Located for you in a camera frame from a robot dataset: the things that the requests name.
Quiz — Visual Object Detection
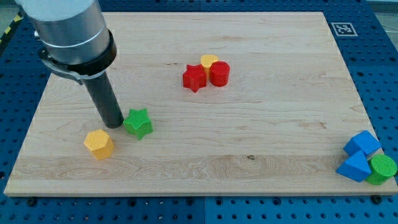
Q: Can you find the green star block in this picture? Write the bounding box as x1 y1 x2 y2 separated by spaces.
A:
123 108 153 140

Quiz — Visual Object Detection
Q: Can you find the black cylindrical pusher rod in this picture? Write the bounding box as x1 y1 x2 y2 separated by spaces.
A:
83 72 124 129

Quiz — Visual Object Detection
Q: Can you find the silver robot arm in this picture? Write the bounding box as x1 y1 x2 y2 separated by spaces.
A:
16 0 117 84

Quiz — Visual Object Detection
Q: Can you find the red star block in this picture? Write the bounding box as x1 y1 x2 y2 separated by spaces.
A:
183 65 207 93

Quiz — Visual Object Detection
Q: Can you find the yellow hexagon block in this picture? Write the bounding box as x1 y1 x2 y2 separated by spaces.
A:
83 129 114 160

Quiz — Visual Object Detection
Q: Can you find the wooden board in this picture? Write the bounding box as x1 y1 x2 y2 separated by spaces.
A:
4 12 397 197

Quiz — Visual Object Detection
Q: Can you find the red cylinder block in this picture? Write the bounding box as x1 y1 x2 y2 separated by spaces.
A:
210 61 230 86

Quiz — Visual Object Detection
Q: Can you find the yellow heart block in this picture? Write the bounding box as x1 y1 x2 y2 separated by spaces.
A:
200 54 219 78

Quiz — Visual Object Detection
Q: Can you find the white fiducial marker tag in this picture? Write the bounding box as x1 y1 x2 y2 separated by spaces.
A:
331 22 358 37

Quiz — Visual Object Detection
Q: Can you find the blue triangle block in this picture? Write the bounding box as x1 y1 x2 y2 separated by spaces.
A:
336 151 372 182

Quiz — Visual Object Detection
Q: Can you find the blue cube block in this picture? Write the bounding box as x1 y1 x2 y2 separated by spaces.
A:
343 130 381 157

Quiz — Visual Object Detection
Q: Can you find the green cylinder block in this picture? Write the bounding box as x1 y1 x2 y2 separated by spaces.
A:
366 154 397 185

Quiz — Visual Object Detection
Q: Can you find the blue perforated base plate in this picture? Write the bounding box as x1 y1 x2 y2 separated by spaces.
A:
1 0 397 223

